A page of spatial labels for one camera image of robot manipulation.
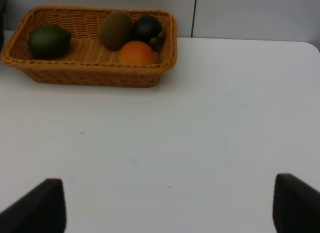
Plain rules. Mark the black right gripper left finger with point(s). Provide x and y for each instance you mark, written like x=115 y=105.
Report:
x=41 y=210

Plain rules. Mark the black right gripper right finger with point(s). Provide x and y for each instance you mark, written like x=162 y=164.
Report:
x=296 y=205

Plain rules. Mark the green lime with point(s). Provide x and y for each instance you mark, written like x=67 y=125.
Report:
x=49 y=42

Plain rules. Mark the orange peach fruit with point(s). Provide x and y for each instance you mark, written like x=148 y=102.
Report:
x=137 y=53

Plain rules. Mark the brown kiwi fruit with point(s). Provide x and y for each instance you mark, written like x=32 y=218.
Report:
x=115 y=30

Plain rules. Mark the dark avocado fruit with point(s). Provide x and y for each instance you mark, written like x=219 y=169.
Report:
x=148 y=29

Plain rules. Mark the orange wicker basket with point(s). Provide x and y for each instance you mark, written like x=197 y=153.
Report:
x=88 y=62

